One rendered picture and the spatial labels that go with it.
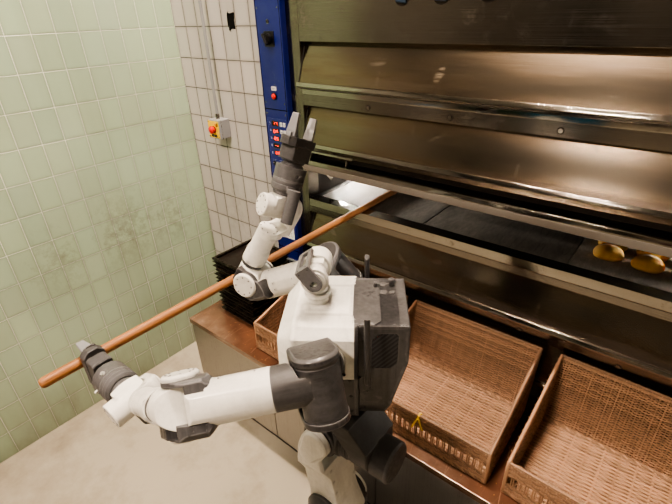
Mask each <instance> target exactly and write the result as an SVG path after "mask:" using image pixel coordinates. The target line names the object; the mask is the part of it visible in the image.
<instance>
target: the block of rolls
mask: <svg viewBox="0 0 672 504"><path fill-rule="evenodd" d="M598 244H599V245H597V246H596V247H595V248H594V249H593V255H594V256H595V257H597V258H599V259H602V260H606V261H612V262H618V261H621V260H622V259H623V258H624V252H623V251H626V250H627V249H628V247H624V246H619V245H615V244H611V243H607V242H603V241H599V240H598ZM636 254H637V256H635V257H634V258H633V259H632V260H631V266H632V267H633V268H635V269H637V270H640V271H643V272H647V273H653V274H659V273H662V272H663V271H664V270H665V265H664V263H663V262H665V261H667V260H668V259H669V257H665V256H661V255H657V254H653V253H649V252H644V251H640V250H636Z"/></svg>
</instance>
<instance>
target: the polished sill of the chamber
mask: <svg viewBox="0 0 672 504"><path fill-rule="evenodd" d="M309 199H310V206H314V207H317V208H320V209H324V210H327V211H331V212H334V213H337V214H341V215H345V214H346V213H348V212H350V211H352V210H354V209H356V208H358V207H359V206H356V205H352V204H349V203H345V202H341V201H338V200H334V199H331V198H327V197H323V196H320V195H315V196H313V197H311V198H309ZM353 218H354V219H357V220H361V221H364V222H367V223H371V224H374V225H377V226H381V227H384V228H387V229H391V230H394V231H398V232H401V233H404V234H408V235H411V236H414V237H418V238H421V239H424V240H428V241H431V242H434V243H438V244H441V245H444V246H448V247H451V248H454V249H458V250H461V251H465V252H468V253H471V254H475V255H478V256H481V257H485V258H488V259H491V260H495V261H498V262H501V263H505V264H508V265H511V266H515V267H518V268H521V269H525V270H528V271H532V272H535V273H538V274H542V275H545V276H548V277H552V278H555V279H558V280H562V281H565V282H568V283H572V284H575V285H578V286H582V287H585V288H589V289H592V290H595V291H599V292H602V293H605V294H609V295H612V296H615V297H619V298H622V299H625V300H629V301H632V302H635V303H639V304H642V305H645V306H649V307H652V308H656V309H659V310H662V311H666V312H669V313H672V293H670V292H666V291H663V290H659V289H656V288H652V287H648V286H645V285H641V284H638V283H634V282H630V281H627V280H623V279H620V278H616V277H612V276H609V275H605V274H601V273H598V272H594V271H591V270H587V269H583V268H580V267H576V266H573V265H569V264H565V263H562V262H558V261H555V260H551V259H547V258H544V257H540V256H536V255H533V254H529V253H526V252H522V251H518V250H515V249H511V248H508V247H504V246H500V245H497V244H493V243H490V242H486V241H482V240H479V239H475V238H471V237H468V236H464V235H461V234H457V233H453V232H450V231H446V230H443V229H439V228H435V227H432V226H428V225H425V224H421V223H417V222H414V221H410V220H406V219H403V218H399V217H396V216H392V215H388V214H385V213H381V212H378V211H374V210H370V209H367V210H366V211H364V212H362V213H360V214H358V215H357V216H355V217H353Z"/></svg>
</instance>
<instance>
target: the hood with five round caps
mask: <svg viewBox="0 0 672 504"><path fill-rule="evenodd" d="M297 10H298V26H299V41H307V42H360V43H413V44H466V45H520V46H573V47H626V48H672V0H297Z"/></svg>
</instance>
